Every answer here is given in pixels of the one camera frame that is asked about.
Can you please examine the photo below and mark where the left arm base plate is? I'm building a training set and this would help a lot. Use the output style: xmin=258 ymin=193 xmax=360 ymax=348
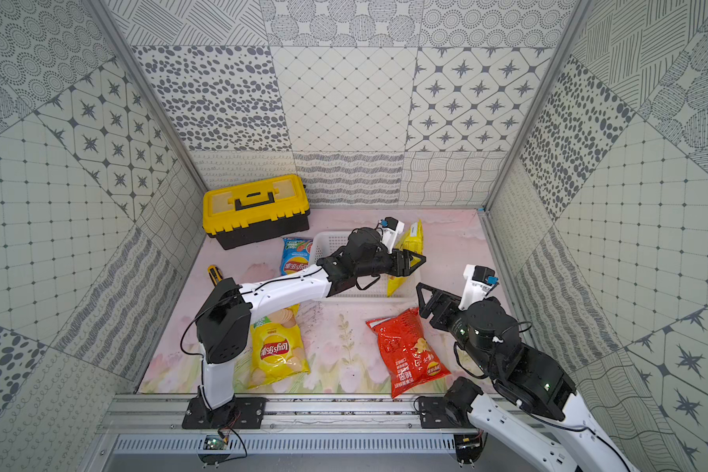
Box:
xmin=182 ymin=395 xmax=267 ymax=430

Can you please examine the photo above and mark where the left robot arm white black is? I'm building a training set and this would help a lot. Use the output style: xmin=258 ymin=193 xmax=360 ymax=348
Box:
xmin=192 ymin=227 xmax=427 ymax=414

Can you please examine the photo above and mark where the red chips bag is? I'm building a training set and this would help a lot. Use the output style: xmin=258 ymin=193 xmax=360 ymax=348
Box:
xmin=366 ymin=308 xmax=450 ymax=398

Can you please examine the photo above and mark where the blue chips bag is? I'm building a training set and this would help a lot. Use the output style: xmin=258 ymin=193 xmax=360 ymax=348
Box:
xmin=279 ymin=237 xmax=313 ymax=275

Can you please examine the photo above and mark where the yellow black utility knife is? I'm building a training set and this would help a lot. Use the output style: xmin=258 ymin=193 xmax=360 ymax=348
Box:
xmin=208 ymin=265 xmax=223 ymax=286

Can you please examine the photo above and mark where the white plastic basket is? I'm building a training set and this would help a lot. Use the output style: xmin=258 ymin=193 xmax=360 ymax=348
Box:
xmin=305 ymin=230 xmax=423 ymax=303

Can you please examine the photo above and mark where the yellow black toolbox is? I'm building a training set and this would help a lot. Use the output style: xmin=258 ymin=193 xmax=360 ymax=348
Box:
xmin=203 ymin=174 xmax=311 ymax=250

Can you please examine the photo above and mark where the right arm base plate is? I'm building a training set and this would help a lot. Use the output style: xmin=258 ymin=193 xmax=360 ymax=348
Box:
xmin=415 ymin=395 xmax=476 ymax=429

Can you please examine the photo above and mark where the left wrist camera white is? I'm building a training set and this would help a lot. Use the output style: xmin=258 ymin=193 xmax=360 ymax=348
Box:
xmin=378 ymin=216 xmax=405 ymax=254

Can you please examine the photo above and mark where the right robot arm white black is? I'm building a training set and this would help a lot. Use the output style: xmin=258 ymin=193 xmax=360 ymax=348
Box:
xmin=417 ymin=280 xmax=636 ymax=471

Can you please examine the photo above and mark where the yellow Lays chips bag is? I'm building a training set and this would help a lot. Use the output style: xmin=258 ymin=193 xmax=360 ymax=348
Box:
xmin=249 ymin=305 xmax=310 ymax=387

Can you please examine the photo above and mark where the white slotted cable duct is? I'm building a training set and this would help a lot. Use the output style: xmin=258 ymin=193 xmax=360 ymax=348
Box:
xmin=114 ymin=433 xmax=455 ymax=455

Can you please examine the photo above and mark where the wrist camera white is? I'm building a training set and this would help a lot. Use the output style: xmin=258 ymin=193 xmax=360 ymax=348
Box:
xmin=378 ymin=216 xmax=405 ymax=254
xmin=458 ymin=265 xmax=499 ymax=310

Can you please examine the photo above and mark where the yellow chips bag orange print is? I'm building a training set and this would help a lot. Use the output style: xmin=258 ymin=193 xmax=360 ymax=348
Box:
xmin=387 ymin=220 xmax=424 ymax=298

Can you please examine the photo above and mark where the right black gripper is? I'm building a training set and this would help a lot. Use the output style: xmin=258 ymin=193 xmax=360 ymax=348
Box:
xmin=417 ymin=281 xmax=496 ymax=376

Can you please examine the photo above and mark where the aluminium rail frame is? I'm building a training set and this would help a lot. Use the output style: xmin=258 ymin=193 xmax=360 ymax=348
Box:
xmin=96 ymin=393 xmax=473 ymax=435

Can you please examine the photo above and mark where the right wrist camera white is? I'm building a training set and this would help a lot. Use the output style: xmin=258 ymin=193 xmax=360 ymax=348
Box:
xmin=458 ymin=265 xmax=499 ymax=310

